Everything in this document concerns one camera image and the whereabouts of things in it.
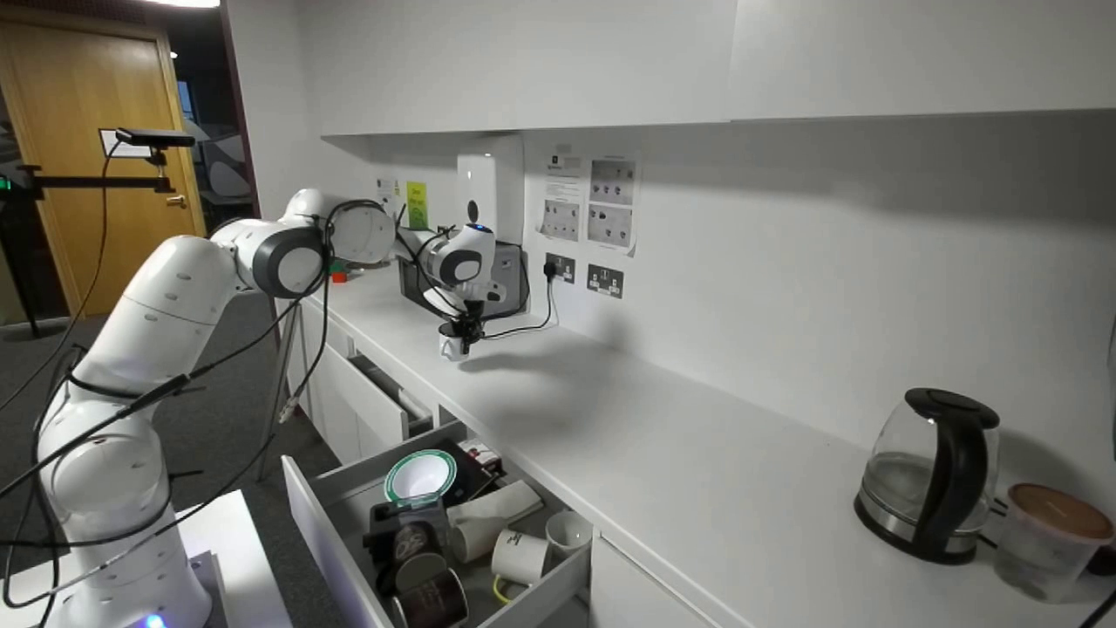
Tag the yellow green notice sheet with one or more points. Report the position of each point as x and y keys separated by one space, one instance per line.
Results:
x=416 y=204

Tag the black mug with script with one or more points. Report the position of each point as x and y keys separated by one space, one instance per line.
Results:
x=433 y=594

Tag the white mug blue rim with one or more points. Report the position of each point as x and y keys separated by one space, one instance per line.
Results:
x=447 y=348

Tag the black camera stand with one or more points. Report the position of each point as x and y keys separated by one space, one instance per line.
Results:
x=93 y=183

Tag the wooden door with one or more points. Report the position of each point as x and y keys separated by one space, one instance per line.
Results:
x=72 y=82

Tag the black camera on mount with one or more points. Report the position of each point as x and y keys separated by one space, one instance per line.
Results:
x=152 y=138

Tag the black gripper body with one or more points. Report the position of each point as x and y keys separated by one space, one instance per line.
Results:
x=464 y=311

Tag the white robot stand table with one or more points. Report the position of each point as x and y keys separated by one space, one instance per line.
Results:
x=238 y=561

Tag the double wall socket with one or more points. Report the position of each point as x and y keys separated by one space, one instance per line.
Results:
x=605 y=281
x=559 y=267

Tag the white mug yellow interior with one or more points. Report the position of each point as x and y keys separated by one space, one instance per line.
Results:
x=517 y=561

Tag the green rimmed white plate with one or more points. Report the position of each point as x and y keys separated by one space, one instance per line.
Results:
x=421 y=477

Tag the silver microwave oven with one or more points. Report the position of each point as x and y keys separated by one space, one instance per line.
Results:
x=510 y=284

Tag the small picture notice sheet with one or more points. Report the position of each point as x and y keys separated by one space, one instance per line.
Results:
x=611 y=183
x=611 y=230

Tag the white wall cabinets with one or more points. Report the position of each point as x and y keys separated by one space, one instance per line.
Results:
x=697 y=57

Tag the white kitchen counter unit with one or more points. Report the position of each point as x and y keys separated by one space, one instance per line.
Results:
x=697 y=490

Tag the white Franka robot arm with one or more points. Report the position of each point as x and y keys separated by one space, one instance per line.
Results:
x=152 y=316

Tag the glass electric kettle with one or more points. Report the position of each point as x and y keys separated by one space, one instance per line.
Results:
x=965 y=490

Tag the white tub brown lid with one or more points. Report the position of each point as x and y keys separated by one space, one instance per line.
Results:
x=1051 y=542

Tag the small white mug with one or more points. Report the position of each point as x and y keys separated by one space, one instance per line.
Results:
x=565 y=532

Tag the tall white instruction notice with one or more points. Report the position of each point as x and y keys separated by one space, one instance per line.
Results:
x=561 y=219

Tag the white paper towel dispenser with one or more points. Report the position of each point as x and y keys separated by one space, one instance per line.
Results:
x=476 y=178

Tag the white paper pouch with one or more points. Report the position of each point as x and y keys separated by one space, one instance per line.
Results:
x=505 y=502

